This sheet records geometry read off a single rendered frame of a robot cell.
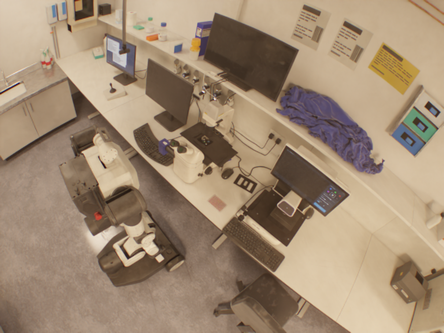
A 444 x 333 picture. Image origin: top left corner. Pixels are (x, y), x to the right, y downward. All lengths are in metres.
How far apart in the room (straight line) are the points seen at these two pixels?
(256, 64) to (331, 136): 0.71
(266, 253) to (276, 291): 0.40
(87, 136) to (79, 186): 0.28
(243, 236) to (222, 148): 0.62
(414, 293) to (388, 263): 0.38
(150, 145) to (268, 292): 1.44
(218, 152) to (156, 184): 1.12
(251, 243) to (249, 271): 0.80
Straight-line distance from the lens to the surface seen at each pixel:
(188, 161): 1.47
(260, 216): 1.52
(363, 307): 1.90
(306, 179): 1.33
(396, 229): 2.11
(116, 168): 0.96
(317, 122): 1.53
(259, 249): 1.52
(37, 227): 2.67
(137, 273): 2.01
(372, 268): 2.06
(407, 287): 2.14
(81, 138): 1.14
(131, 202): 0.86
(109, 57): 2.73
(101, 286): 2.22
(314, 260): 1.70
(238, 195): 1.68
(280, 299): 1.82
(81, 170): 1.00
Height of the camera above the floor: 2.12
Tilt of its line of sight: 49 degrees down
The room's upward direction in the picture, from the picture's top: 18 degrees clockwise
